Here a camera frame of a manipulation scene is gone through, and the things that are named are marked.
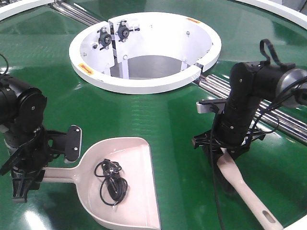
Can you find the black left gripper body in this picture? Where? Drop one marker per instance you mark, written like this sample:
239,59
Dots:
30,153

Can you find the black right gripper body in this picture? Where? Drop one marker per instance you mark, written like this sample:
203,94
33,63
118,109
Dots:
209,140

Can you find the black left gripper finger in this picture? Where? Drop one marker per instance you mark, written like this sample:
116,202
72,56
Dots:
20,188

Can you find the pink hand brush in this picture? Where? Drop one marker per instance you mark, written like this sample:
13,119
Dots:
232,174

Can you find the pink plastic dustpan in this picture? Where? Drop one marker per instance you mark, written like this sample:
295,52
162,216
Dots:
115,183

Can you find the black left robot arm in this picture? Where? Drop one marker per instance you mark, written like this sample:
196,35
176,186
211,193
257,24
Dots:
21,106

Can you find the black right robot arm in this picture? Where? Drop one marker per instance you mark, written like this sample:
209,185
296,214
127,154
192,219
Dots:
234,127

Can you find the yellow warning sticker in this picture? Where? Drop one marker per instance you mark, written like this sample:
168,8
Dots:
86,69

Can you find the orange warning sticker far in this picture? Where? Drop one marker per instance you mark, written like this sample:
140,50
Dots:
193,20

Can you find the left green bearing block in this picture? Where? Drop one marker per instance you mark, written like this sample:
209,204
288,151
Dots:
105,39

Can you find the steel transfer rollers far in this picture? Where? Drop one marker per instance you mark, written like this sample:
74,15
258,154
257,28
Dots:
74,11

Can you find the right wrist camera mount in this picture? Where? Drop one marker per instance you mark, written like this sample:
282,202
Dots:
210,106

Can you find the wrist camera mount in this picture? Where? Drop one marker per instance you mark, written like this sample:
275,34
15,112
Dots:
210,106
73,142

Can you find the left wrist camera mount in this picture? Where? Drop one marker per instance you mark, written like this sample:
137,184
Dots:
73,142

